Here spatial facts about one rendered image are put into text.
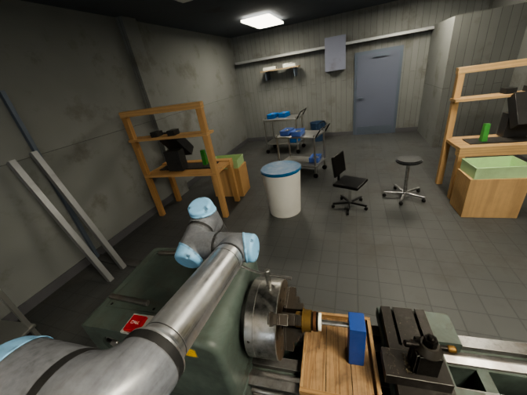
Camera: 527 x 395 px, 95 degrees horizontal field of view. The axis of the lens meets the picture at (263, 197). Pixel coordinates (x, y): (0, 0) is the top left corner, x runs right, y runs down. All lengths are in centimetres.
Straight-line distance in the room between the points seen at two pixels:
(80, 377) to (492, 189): 396
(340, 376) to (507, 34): 638
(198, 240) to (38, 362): 37
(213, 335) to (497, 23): 658
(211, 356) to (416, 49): 775
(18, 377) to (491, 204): 410
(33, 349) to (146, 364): 15
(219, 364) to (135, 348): 64
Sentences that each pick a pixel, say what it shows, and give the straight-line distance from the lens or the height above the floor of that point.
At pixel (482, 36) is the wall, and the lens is 665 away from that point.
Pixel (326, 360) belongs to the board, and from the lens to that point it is 128.
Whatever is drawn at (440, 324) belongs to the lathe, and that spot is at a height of 93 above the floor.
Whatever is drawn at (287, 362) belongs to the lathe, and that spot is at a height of 87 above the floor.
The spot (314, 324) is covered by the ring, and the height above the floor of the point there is 110.
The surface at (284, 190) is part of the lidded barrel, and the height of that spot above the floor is 48.
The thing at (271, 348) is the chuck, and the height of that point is 111.
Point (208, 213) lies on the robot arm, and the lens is 70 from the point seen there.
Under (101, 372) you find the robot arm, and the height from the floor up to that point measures 173.
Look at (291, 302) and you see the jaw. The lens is 116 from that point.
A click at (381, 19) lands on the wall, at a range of 790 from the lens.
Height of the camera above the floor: 201
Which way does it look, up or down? 27 degrees down
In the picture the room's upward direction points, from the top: 9 degrees counter-clockwise
